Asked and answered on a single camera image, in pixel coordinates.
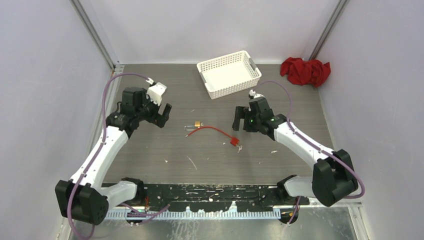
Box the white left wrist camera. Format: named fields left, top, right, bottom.
left=147, top=82, right=167, bottom=106

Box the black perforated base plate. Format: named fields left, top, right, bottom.
left=125, top=183, right=298, bottom=213

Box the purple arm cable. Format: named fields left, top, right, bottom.
left=67, top=72, right=171, bottom=240
left=253, top=80, right=366, bottom=226

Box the crumpled red cloth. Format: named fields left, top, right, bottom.
left=280, top=57, right=331, bottom=88

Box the red cable padlock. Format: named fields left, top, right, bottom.
left=185, top=125, right=241, bottom=147

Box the brass padlock silver shackle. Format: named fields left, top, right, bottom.
left=183, top=121, right=204, bottom=132

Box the small silver key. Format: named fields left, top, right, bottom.
left=236, top=144, right=243, bottom=153

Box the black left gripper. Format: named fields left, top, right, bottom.
left=135, top=89, right=171, bottom=128

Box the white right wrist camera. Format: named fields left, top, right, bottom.
left=248, top=89, right=264, bottom=100

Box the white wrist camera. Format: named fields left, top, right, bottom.
left=248, top=89, right=264, bottom=100
left=147, top=82, right=167, bottom=106

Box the aluminium slotted rail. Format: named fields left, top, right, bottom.
left=105, top=208, right=281, bottom=220

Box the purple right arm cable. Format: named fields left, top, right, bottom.
left=253, top=80, right=366, bottom=226

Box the white perforated plastic basket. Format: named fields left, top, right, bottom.
left=196, top=50, right=262, bottom=100

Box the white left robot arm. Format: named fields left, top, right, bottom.
left=54, top=83, right=172, bottom=226

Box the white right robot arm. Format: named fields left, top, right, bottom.
left=232, top=96, right=360, bottom=207

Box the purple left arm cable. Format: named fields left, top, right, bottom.
left=67, top=72, right=171, bottom=240

